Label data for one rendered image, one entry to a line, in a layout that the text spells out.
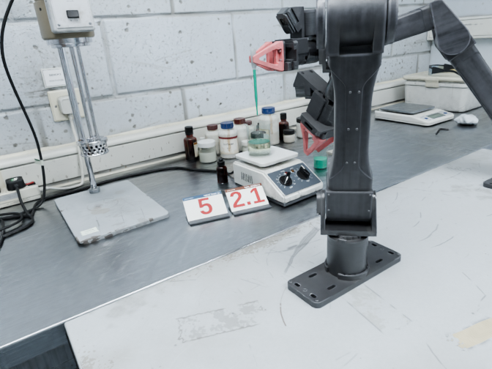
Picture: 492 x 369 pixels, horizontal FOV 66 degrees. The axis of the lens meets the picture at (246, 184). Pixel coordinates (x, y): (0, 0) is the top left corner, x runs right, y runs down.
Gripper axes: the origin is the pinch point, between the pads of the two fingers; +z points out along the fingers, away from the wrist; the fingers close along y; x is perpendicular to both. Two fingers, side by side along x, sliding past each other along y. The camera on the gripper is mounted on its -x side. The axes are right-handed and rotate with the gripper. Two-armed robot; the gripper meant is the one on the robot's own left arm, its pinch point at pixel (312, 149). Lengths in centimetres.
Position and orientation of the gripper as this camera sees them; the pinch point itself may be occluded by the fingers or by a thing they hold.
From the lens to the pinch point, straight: 89.6
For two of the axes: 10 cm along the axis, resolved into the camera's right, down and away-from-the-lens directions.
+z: -2.2, 6.7, 7.1
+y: -8.2, 2.7, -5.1
